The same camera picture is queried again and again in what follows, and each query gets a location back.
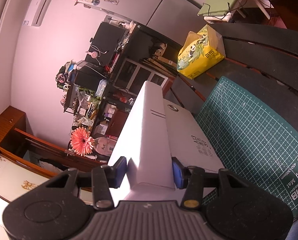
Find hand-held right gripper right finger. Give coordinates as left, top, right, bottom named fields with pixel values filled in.
left=172, top=157, right=258, bottom=211

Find yellow tissue pack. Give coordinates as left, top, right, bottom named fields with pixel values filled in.
left=176, top=24, right=227, bottom=79

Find pink label drink bottle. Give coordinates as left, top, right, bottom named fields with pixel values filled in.
left=90, top=136, right=118, bottom=161

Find white cardboard box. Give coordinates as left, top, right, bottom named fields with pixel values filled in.
left=129, top=97, right=226, bottom=203

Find pink gerbera flower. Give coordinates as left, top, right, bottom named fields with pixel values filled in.
left=70, top=127, right=96, bottom=157

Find green cutting mat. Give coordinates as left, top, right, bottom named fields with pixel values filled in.
left=195, top=76, right=298, bottom=212

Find white air conditioner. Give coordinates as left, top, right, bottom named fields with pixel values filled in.
left=30, top=0, right=58, bottom=27

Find pink headphones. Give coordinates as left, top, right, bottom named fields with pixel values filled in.
left=85, top=44, right=108, bottom=66

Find black metal frame desk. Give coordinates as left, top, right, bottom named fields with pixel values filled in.
left=64, top=21, right=182, bottom=131

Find black cluttered shelf riser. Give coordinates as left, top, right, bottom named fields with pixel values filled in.
left=56, top=60, right=107, bottom=116

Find blue wipes pack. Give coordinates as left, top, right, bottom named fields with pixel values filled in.
left=96, top=79, right=108, bottom=97

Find brown wooden drawer cabinet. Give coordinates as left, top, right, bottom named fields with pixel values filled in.
left=99, top=102, right=130, bottom=141

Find small green folding table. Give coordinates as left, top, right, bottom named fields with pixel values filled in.
left=198, top=0, right=275, bottom=23

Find black monitor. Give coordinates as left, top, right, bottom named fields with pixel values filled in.
left=89, top=21, right=130, bottom=67

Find grey refrigerator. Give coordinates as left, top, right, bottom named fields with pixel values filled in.
left=74, top=0, right=212, bottom=46

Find white drawer unit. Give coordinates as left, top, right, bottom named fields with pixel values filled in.
left=113, top=57, right=176, bottom=91

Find brown paper bags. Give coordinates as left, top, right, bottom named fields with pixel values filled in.
left=141, top=41, right=180, bottom=77

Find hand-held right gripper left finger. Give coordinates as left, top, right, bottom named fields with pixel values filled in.
left=41, top=156, right=128, bottom=211

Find brown wooden wardrobe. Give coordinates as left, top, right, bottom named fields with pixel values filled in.
left=0, top=105, right=110, bottom=206

